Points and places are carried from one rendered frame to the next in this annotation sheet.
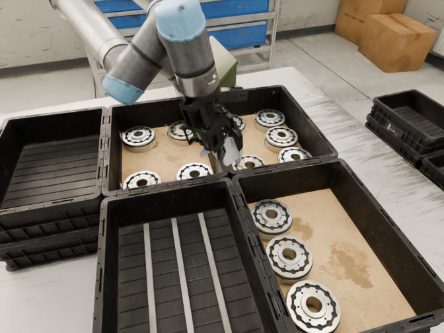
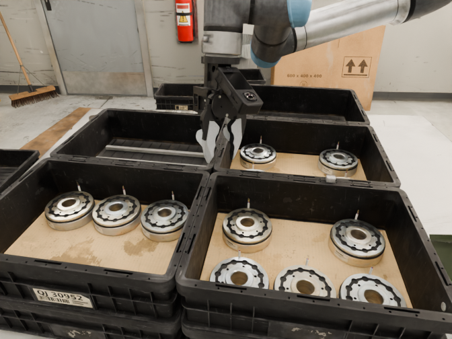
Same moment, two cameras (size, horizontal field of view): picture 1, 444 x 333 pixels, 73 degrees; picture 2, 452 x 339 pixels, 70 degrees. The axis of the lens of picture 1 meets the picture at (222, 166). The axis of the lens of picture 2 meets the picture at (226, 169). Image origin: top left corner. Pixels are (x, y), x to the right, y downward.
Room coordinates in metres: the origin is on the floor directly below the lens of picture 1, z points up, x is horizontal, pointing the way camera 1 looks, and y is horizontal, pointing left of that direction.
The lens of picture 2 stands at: (0.77, -0.55, 1.32)
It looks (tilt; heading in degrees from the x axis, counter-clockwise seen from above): 33 degrees down; 113
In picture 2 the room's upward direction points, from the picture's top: straight up
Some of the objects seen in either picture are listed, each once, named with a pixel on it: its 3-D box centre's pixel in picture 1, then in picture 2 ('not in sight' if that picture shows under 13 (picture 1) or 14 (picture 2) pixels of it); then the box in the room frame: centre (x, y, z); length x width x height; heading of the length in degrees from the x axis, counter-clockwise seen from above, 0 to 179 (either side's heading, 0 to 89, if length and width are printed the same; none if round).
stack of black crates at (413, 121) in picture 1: (404, 145); not in sight; (1.32, -1.03, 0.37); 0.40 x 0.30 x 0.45; 20
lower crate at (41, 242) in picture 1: (68, 194); not in sight; (0.60, 0.47, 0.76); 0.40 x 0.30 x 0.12; 14
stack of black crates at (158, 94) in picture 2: not in sight; (185, 110); (-0.44, 1.52, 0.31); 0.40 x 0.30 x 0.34; 20
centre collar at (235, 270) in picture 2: (295, 157); (239, 278); (0.65, -0.22, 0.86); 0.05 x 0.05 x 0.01
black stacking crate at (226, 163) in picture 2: (163, 152); (298, 165); (0.67, 0.17, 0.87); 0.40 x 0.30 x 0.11; 14
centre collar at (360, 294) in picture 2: (270, 116); (373, 298); (0.87, -0.17, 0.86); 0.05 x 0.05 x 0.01
